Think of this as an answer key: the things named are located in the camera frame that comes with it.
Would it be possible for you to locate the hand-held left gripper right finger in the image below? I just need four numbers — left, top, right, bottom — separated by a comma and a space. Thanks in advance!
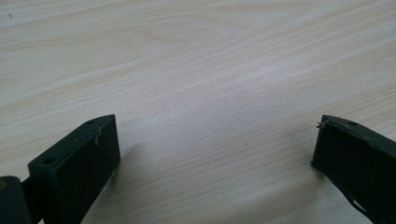
311, 114, 396, 224

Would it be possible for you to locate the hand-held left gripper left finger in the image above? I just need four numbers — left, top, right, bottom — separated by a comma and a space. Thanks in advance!
27, 114, 121, 224

